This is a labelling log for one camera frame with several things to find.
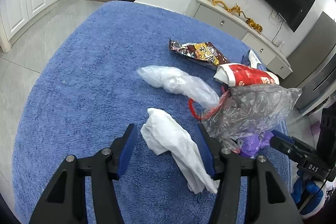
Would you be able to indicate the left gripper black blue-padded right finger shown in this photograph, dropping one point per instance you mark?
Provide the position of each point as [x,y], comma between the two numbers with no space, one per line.
[268,199]

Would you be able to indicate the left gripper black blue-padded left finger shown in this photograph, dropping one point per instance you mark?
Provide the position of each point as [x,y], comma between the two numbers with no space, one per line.
[63,200]

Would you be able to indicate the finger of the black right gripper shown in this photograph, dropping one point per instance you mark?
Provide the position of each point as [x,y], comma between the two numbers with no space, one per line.
[295,149]

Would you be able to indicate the purple wrapper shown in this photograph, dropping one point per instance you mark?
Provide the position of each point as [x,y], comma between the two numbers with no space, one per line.
[250,145]

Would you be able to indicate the white tissue paper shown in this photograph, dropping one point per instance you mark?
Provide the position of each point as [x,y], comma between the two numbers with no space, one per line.
[162,133]

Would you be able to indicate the blue gloved hand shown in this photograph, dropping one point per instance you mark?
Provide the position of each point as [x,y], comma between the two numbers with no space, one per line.
[316,192]

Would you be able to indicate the grey translucent plastic bag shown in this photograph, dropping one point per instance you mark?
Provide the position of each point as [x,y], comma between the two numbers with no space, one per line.
[244,111]

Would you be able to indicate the grey refrigerator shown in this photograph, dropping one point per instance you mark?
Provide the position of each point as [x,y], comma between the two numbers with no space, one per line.
[313,64]

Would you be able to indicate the red white paper cup wrapper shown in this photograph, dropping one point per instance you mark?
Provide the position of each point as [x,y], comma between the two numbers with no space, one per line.
[234,74]

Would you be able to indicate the white tv cabinet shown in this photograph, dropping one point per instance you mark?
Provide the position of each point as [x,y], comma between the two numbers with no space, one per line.
[215,16]

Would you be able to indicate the white blue paper wrapper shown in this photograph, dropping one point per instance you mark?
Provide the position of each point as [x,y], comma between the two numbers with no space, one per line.
[251,60]

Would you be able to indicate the clear white plastic bag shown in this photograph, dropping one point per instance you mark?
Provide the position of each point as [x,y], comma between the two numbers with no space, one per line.
[176,81]

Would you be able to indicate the brown snack wrapper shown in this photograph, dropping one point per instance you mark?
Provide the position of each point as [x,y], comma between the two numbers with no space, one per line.
[205,54]

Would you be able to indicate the golden dragon ornament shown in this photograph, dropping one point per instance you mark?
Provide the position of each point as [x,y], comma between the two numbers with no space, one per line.
[236,9]

